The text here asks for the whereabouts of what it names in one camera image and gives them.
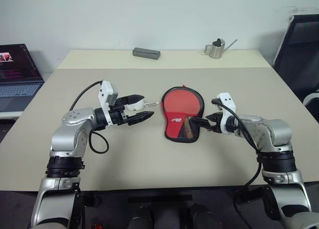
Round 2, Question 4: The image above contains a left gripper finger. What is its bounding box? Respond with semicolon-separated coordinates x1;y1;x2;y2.
121;94;145;106
127;111;155;126

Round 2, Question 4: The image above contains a grey rectangular box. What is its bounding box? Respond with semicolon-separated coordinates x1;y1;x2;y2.
132;47;161;61

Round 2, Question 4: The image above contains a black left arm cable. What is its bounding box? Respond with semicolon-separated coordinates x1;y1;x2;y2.
69;81;110;154

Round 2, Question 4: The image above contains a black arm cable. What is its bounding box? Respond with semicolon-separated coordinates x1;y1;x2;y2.
69;81;110;154
211;97;262;229

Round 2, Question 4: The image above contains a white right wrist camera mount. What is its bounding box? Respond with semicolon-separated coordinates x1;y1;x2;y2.
215;92;237;135

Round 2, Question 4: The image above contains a dark rounded shape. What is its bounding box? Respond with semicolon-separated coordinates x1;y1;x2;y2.
188;203;222;229
128;205;157;229

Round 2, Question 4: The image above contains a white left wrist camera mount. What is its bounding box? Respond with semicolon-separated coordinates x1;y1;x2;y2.
97;81;120;127

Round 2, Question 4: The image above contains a white rounded chair part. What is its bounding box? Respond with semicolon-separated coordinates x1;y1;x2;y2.
303;89;319;110

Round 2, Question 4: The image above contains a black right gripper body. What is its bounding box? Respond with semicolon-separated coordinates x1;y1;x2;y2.
206;111;224;134

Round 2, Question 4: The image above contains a black office chair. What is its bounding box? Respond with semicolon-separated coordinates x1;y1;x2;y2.
273;14;319;100

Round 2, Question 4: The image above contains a red black paddle case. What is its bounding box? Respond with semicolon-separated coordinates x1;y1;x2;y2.
160;84;205;142

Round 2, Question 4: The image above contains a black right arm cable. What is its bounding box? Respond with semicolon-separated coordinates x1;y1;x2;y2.
211;97;262;229

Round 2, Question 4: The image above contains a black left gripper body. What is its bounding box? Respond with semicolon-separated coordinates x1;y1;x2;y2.
109;97;130;126

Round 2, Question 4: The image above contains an open dark laptop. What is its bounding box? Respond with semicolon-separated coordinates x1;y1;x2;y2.
0;43;45;113

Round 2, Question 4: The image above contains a silver metal watering can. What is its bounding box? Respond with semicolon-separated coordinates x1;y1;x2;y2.
204;38;239;59

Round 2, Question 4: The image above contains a white side table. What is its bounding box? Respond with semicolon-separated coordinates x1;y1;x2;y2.
0;111;24;121

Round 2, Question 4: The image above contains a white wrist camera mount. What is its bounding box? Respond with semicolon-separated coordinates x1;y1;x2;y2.
215;92;237;135
97;81;120;127

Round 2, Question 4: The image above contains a white pompom keychain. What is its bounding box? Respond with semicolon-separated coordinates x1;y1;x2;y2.
126;100;162;112

